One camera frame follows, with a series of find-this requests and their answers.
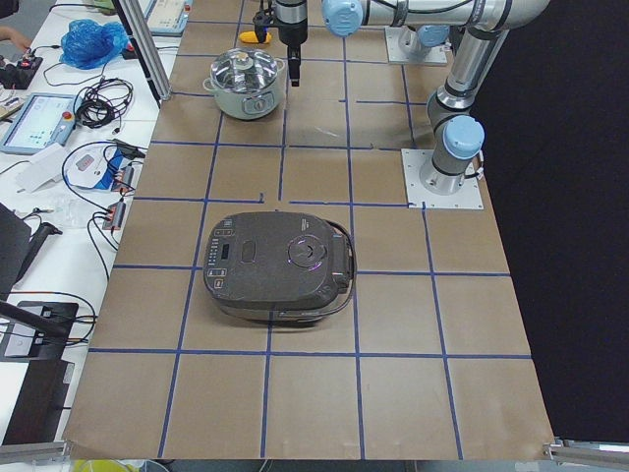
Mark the yellow corn cob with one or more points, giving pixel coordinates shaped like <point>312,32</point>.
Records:
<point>248,37</point>

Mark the glass pot lid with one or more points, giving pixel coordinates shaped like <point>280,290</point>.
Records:
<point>244,70</point>

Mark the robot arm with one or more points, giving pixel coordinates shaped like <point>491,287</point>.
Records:
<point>343,18</point>
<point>458,136</point>

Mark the teach pendant tablet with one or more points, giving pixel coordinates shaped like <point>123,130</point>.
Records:
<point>167,17</point>
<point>45,119</point>

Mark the blue plastic bag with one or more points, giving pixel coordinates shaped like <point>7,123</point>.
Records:
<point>88,45</point>

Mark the black rice cooker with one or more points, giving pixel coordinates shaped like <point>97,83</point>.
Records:
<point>279,266</point>

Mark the aluminium frame post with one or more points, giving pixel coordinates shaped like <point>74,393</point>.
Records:
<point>131,16</point>

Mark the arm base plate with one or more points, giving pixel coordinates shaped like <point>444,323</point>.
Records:
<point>427,188</point>
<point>417,46</point>

